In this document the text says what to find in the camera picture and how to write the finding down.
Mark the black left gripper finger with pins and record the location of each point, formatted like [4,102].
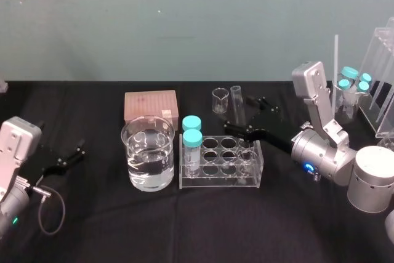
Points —
[58,168]
[80,146]

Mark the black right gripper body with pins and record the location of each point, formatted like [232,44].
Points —
[274,132]

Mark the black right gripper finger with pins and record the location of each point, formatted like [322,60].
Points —
[250,134]
[267,107]

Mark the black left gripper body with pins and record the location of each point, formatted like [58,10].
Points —
[38,164]

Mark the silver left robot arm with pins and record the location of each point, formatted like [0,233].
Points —
[12,139]

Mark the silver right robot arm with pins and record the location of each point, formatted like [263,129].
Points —
[323,152]

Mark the small empty glass beaker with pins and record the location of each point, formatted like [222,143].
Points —
[220,101]

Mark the clear acrylic test tube rack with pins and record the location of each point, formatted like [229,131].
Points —
[221,176]

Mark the teal capped test tube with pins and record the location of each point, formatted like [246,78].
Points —
[350,72]
[344,84]
[192,138]
[363,87]
[191,122]
[366,77]

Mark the large glass beaker with water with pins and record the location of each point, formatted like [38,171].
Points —
[149,158]

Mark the glass beaker holding tubes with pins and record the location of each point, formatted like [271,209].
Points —
[348,109]

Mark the clear glass cylinder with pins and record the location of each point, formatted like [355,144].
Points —
[237,106]

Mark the thin glass stirring rod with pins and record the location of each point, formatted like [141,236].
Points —
[335,66]

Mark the pink pipette tip box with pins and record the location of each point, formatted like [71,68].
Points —
[147,103]

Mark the black table cloth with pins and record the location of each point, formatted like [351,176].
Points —
[197,226]

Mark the clear acrylic stand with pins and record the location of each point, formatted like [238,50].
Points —
[380,90]

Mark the clear glass vessel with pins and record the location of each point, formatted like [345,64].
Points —
[387,143]

